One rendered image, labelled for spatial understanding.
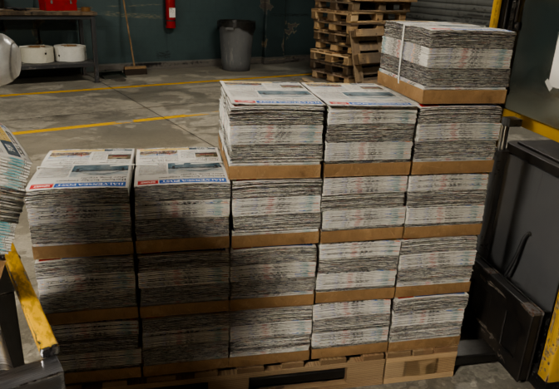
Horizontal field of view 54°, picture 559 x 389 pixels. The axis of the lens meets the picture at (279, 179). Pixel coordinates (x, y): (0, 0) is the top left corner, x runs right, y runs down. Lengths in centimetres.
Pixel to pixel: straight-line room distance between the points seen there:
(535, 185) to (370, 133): 93
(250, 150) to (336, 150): 26
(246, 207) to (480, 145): 79
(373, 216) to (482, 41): 64
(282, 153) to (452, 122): 55
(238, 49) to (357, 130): 705
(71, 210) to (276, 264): 65
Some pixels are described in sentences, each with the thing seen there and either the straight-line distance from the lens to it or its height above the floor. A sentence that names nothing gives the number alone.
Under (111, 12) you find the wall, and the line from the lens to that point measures 854.
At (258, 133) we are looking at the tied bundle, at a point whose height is 98.
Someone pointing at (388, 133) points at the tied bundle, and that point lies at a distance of 174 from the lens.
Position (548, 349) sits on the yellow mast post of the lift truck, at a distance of 224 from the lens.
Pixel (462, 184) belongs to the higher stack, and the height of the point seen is 79.
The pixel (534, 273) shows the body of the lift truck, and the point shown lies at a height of 32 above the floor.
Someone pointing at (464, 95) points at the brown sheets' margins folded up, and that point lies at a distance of 181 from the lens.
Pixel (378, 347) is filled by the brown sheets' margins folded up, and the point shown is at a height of 17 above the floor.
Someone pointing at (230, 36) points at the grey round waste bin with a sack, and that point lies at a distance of 865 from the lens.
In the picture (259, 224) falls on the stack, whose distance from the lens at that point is 172.
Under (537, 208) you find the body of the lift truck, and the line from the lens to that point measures 243.
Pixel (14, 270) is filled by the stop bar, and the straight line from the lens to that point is 127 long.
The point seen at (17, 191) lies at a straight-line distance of 100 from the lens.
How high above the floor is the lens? 141
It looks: 20 degrees down
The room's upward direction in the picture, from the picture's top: 3 degrees clockwise
